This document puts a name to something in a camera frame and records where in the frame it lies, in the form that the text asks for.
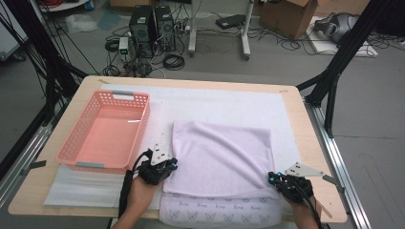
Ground person's right hand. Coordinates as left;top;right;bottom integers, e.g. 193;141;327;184
283;195;319;218

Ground white metal stand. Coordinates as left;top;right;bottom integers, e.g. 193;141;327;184
187;0;256;61

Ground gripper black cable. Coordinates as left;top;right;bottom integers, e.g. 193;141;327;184
117;148;153;219
297;182;323;229

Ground clear plastic bag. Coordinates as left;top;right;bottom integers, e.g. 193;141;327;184
65;12;99;33

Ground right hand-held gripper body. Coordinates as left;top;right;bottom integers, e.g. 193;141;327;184
275;161;325;204

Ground black frame strut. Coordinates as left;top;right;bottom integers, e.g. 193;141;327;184
4;0;89;125
295;0;395;138

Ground cardboard box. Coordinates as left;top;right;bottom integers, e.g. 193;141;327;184
258;0;319;40

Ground grey rounded appliance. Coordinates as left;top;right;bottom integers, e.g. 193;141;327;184
313;11;359;44

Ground white grid mat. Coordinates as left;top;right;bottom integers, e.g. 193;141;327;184
43;83;309;215

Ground lavender printed towel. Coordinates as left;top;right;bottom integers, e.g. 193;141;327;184
159;119;285;229

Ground pink plastic basket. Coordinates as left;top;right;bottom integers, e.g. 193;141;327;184
55;89;152;176

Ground white round table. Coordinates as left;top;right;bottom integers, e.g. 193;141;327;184
37;0;90;13

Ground black flat device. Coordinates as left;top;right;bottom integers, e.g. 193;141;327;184
215;13;246;31

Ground aluminium rail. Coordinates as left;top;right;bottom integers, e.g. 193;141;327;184
304;99;372;229
0;104;70;204

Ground white cabinet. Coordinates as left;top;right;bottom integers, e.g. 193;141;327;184
0;6;30;61

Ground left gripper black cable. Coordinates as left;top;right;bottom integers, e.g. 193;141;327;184
117;148;153;219

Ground white flat board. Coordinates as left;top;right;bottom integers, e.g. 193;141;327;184
307;15;379;58

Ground small white box green light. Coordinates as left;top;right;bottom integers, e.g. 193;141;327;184
117;36;130;61

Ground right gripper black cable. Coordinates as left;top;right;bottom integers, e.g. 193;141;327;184
297;182;323;229

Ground person's left hand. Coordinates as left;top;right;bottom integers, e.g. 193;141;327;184
127;177;159;213

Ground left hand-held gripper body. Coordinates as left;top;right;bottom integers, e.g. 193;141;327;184
138;143;175;186

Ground black computer tower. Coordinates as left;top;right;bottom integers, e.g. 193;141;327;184
128;4;158;59
154;5;177;52

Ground coiled black cable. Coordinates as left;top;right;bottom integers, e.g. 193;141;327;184
104;39;120;53
162;53;186;72

